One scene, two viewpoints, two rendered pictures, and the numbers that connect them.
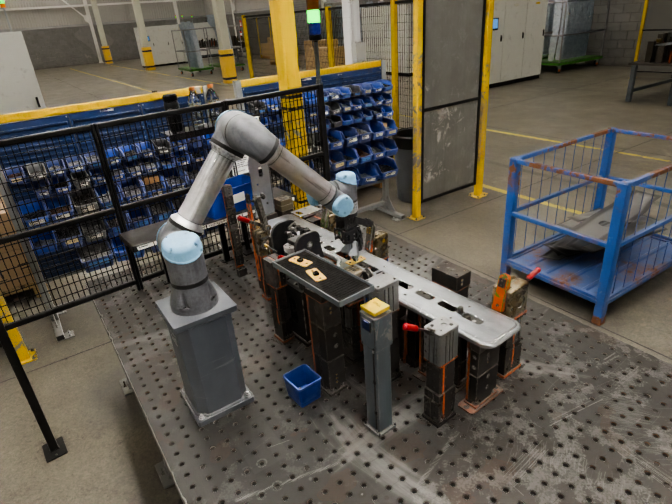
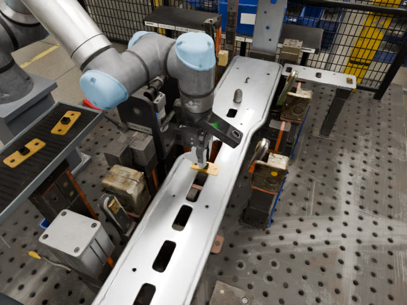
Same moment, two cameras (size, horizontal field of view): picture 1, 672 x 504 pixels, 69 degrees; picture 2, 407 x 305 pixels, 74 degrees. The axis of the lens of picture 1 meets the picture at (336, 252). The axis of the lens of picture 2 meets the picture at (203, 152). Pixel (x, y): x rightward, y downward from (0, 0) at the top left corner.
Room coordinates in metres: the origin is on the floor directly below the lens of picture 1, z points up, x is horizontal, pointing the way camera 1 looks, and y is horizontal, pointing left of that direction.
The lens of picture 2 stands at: (1.48, -0.49, 1.61)
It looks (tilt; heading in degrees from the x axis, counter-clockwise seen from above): 48 degrees down; 57
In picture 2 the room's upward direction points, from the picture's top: straight up
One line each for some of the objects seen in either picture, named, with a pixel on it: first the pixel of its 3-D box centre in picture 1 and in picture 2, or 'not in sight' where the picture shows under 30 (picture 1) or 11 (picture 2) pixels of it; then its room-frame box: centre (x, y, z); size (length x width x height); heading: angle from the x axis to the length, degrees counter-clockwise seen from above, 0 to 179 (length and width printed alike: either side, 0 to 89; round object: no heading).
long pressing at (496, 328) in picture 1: (360, 262); (206, 173); (1.75, -0.10, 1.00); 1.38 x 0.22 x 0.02; 36
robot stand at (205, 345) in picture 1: (206, 352); (36, 134); (1.36, 0.47, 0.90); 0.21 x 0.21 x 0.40; 32
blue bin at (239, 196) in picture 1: (228, 195); (251, 13); (2.43, 0.53, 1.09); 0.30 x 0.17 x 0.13; 134
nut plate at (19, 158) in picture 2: (315, 273); (24, 150); (1.37, 0.07, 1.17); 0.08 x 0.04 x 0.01; 26
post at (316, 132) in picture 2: not in sight; (334, 111); (2.48, -0.02, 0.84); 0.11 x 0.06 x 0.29; 126
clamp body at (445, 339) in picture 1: (440, 373); not in sight; (1.18, -0.29, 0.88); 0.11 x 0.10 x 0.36; 126
